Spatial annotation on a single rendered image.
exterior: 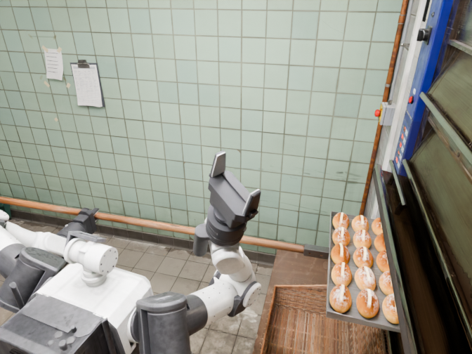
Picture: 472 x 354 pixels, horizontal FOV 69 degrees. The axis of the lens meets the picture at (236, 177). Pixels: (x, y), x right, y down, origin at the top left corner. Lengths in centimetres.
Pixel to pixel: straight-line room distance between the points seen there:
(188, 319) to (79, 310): 25
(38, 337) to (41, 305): 9
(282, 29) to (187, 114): 87
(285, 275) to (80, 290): 138
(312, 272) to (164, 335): 143
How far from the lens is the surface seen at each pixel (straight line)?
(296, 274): 213
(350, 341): 188
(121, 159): 300
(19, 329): 94
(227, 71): 238
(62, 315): 92
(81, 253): 91
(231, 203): 66
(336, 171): 250
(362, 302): 116
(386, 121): 201
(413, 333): 84
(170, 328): 84
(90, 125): 302
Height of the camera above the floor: 205
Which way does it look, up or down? 28 degrees down
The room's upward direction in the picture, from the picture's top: straight up
